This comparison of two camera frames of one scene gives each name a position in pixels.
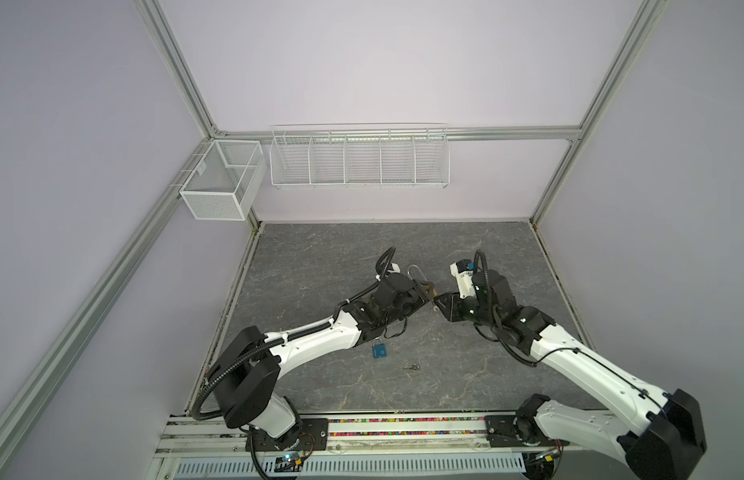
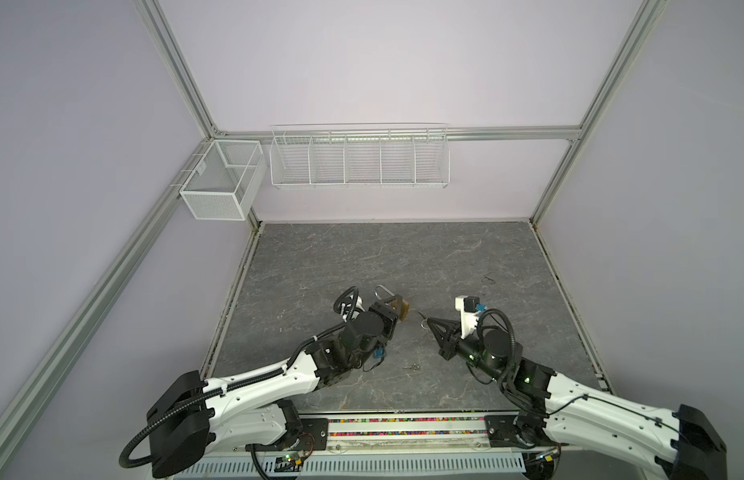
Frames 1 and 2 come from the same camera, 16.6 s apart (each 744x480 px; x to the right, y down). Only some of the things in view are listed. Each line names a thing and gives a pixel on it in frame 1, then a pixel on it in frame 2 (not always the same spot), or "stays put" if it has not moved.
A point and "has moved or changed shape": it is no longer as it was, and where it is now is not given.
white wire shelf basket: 360,155 stays put
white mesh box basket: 224,181 stays put
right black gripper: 453,301 → 450,343
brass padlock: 427,285 has moved or changed shape
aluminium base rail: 211,435 stays put
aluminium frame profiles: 12,415 stays put
